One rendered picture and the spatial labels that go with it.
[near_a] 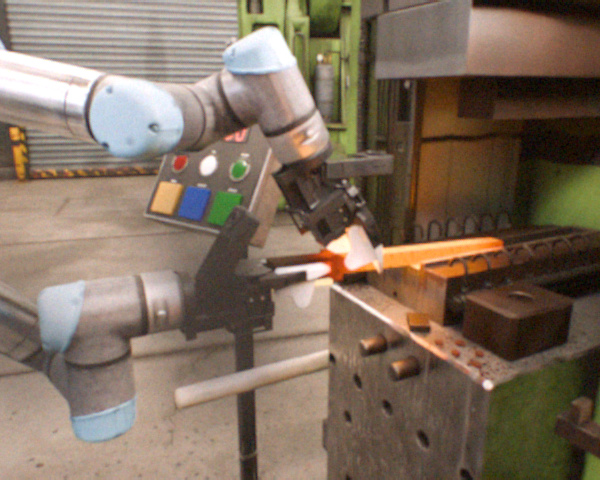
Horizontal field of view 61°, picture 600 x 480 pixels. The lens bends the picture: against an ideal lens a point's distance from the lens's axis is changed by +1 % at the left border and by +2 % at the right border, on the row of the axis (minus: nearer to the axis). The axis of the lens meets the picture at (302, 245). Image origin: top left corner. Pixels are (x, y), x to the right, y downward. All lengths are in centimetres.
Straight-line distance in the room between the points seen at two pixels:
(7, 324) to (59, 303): 12
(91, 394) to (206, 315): 16
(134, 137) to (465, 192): 77
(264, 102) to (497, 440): 51
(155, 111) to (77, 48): 810
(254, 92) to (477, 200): 67
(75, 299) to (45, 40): 812
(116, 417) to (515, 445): 50
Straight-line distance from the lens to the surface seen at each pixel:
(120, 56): 855
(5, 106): 63
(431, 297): 80
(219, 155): 120
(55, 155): 868
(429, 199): 106
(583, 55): 89
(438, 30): 77
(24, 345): 73
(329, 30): 581
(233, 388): 117
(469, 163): 112
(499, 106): 83
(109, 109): 53
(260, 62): 61
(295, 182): 67
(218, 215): 111
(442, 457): 78
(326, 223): 68
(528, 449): 79
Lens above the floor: 125
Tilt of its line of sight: 17 degrees down
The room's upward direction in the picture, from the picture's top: straight up
